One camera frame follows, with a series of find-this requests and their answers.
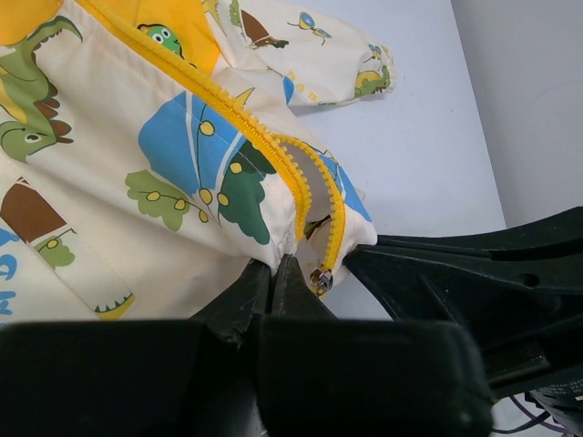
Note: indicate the yellow hooded dinosaur print jacket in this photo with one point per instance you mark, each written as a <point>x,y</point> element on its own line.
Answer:
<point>149,150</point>

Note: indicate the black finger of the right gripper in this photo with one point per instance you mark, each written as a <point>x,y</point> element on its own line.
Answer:
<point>517,291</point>

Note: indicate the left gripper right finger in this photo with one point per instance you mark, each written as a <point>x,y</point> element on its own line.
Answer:
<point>317,375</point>

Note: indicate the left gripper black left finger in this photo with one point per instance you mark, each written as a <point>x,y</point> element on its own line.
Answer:
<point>135,378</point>

